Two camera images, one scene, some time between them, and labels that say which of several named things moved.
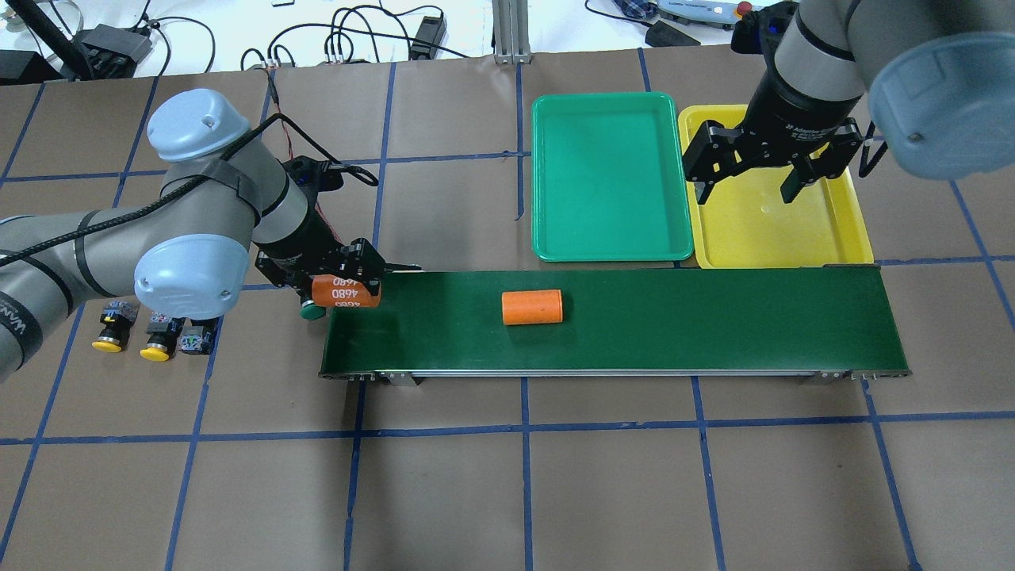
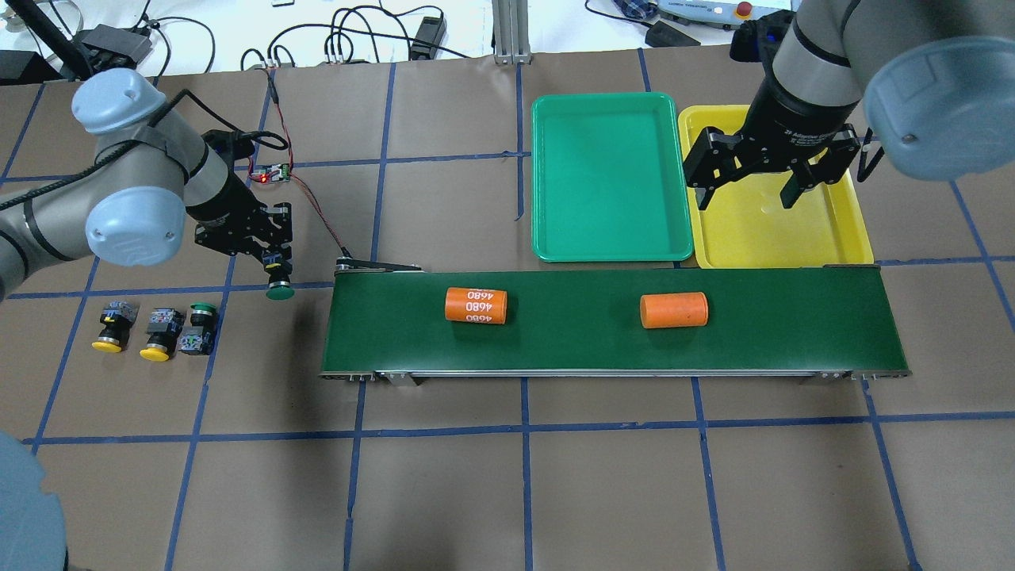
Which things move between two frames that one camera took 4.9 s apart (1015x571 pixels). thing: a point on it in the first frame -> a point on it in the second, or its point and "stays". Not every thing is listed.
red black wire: (290, 150) stays
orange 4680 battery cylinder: (333, 290) -> (478, 305)
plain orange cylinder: (532, 307) -> (673, 309)
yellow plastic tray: (744, 222) stays
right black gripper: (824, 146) stays
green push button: (311, 311) -> (280, 288)
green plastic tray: (607, 178) stays
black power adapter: (433, 30) stays
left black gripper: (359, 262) -> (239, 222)
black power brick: (661, 34) stays
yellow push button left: (117, 317) stays
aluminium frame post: (511, 32) stays
